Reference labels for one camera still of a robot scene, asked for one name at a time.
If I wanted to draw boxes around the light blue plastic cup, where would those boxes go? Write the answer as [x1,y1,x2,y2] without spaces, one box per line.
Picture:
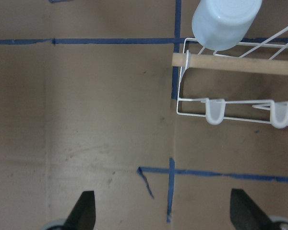
[192,0,262,51]

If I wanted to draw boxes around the white wire cup rack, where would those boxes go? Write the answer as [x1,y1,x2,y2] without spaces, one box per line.
[172,25,288,125]

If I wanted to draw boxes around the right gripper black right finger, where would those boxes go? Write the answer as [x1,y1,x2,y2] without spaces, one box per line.
[229,188,273,230]

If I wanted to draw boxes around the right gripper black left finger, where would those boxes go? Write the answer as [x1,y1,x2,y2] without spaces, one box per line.
[62,191,96,230]

